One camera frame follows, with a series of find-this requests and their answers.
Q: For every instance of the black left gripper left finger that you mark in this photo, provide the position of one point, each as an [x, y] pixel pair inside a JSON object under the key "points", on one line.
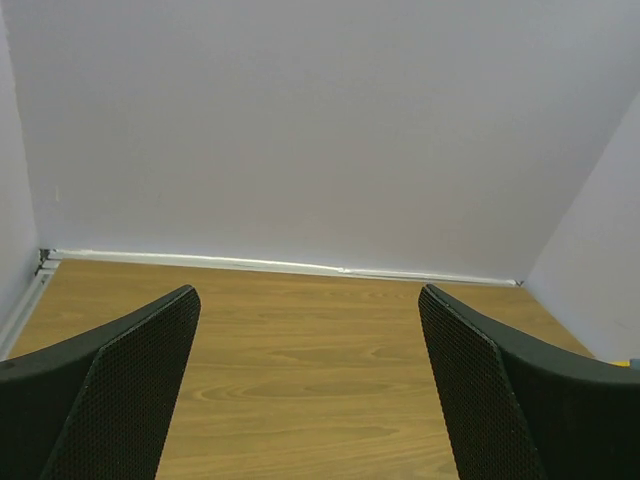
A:
{"points": [[99, 405]]}

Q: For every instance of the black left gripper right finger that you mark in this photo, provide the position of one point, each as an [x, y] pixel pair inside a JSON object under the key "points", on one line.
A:
{"points": [[516, 407]]}

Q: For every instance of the aluminium left table rail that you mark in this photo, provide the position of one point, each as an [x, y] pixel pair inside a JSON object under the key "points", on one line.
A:
{"points": [[21, 313]]}

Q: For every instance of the aluminium table rail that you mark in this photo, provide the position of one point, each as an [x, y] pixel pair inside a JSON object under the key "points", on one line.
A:
{"points": [[21, 313], [270, 266]]}

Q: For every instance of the aluminium back table rail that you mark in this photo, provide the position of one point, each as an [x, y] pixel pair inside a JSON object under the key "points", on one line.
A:
{"points": [[270, 266]]}

